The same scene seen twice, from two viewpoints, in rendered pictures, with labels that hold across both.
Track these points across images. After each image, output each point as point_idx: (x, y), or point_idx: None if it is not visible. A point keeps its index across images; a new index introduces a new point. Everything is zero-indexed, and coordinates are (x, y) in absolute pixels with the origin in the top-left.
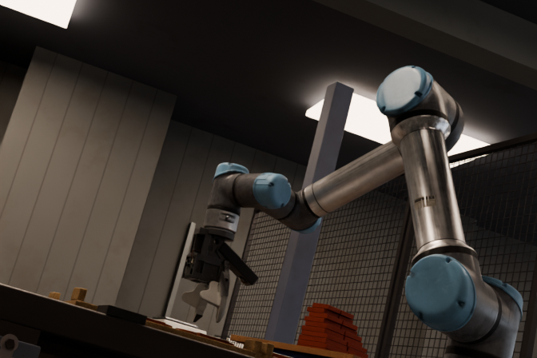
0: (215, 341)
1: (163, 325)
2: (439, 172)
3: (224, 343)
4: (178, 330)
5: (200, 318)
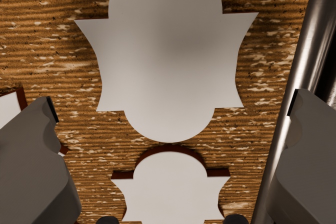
0: (289, 70)
1: (262, 177)
2: None
3: (295, 41)
4: (268, 152)
5: (49, 96)
